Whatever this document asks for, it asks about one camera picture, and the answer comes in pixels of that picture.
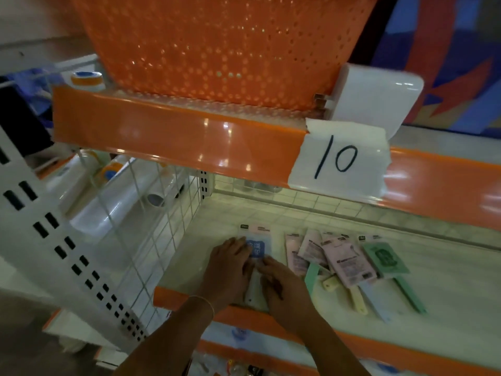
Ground white plastic film roll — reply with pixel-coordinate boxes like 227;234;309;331
39;150;102;216

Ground white wire mesh divider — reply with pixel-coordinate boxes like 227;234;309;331
76;150;204;333

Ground blue printed drink carton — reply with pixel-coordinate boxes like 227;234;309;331
348;0;501;139

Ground small white paper tag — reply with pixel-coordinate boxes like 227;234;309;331
288;117;392;204

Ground person's left hand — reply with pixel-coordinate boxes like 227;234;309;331
197;237;256;314

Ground white roll blue orange label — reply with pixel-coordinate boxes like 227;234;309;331
70;70;107;93
93;158;124;183

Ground person's left forearm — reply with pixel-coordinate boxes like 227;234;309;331
113;297;214;376

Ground thin white bracelet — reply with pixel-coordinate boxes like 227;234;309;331
187;295;216;320

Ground orange edged white shelf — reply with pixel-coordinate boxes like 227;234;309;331
0;54;501;376

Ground white power adapter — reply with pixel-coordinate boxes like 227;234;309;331
328;62;425;142

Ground orange perforated plastic basket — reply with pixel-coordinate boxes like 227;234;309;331
70;0;379;112

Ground white plastic rolls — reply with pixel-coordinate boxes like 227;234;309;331
70;156;185;247

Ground person's right hand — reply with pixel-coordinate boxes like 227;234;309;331
258;256;320;336

